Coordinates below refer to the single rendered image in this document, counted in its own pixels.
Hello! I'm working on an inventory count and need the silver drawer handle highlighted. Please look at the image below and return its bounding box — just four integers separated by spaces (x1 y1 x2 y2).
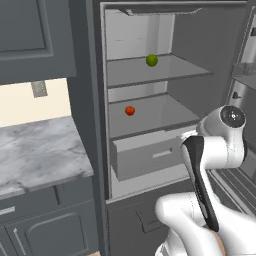
0 205 17 217

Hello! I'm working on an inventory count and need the pale crisper drawer handle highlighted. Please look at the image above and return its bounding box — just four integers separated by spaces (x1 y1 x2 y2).
151 149 175 160

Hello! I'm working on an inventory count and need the recessed freezer drawer handle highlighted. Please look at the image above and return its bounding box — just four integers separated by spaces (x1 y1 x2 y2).
134 207 165 234

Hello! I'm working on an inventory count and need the dark grey freezer drawer front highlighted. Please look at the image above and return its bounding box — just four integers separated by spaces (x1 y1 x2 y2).
105 179 214 256

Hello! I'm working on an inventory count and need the grey base cupboard door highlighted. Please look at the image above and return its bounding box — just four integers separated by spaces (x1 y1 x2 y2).
4 199 100 256

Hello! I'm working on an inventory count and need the red tomato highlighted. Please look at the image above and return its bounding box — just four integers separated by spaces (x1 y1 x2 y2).
124 105 136 117

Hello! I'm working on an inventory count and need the silver cupboard door handle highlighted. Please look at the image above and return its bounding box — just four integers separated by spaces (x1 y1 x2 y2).
12 227 28 256

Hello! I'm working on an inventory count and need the grey glass fridge shelf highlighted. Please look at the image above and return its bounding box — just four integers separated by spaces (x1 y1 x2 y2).
108 92 203 141
106 53 215 90

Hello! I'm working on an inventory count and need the dark grey fridge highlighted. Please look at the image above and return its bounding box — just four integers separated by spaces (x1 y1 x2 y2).
85 0 256 256

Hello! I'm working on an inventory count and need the grey wall cupboard door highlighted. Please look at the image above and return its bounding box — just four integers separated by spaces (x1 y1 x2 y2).
0 0 77 85

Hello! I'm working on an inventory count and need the grey base drawer front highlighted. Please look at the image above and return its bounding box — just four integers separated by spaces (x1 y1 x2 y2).
0 185 61 225

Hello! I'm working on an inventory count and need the grey wall socket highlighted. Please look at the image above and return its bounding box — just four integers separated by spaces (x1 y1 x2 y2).
30 80 49 99

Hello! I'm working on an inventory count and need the green round fruit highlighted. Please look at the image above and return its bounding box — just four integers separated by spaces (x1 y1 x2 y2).
145 53 159 68

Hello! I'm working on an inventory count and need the grey fridge door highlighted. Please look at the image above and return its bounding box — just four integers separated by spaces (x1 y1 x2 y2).
207 0 256 218

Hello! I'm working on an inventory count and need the grey fridge crisper drawer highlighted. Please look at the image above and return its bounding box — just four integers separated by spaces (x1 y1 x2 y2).
111 127 202 182

